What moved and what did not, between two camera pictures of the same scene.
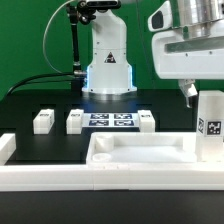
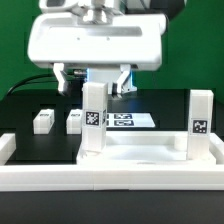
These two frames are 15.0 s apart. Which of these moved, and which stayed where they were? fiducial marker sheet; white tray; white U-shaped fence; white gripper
Moved: white tray; white gripper
Stayed: fiducial marker sheet; white U-shaped fence
